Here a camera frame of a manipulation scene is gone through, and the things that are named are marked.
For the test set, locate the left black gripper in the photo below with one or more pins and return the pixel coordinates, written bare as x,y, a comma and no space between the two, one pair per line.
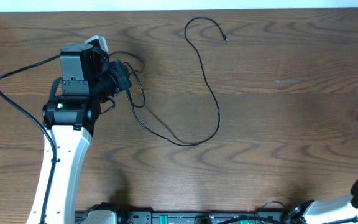
121,71

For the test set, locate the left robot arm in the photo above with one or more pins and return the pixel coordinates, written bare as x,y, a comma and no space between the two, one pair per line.
88,80

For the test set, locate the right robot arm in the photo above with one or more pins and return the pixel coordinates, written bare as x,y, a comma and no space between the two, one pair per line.
339,210

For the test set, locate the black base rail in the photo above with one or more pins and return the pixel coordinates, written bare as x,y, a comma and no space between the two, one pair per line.
109,213

